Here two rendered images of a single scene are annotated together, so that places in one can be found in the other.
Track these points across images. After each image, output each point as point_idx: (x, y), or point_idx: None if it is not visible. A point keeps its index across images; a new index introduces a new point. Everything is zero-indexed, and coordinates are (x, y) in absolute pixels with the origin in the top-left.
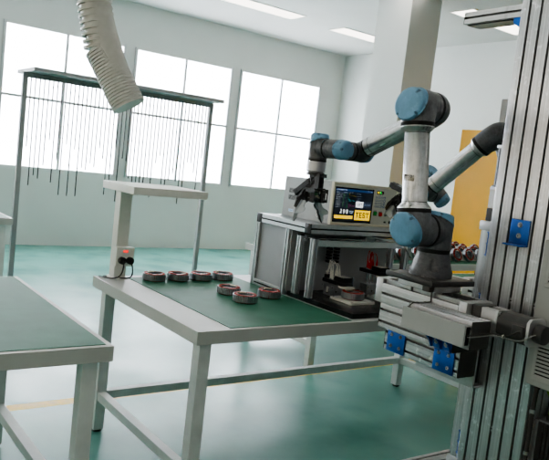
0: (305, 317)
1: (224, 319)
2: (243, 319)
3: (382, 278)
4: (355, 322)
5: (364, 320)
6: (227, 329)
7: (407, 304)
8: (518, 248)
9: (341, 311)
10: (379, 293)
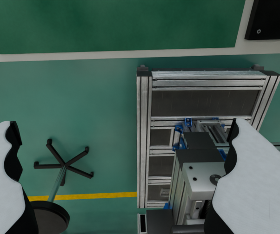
0: (167, 11)
1: None
2: (36, 10)
3: (190, 198)
4: (232, 54)
5: (256, 50)
6: None
7: (177, 208)
8: None
9: (255, 7)
10: (184, 178)
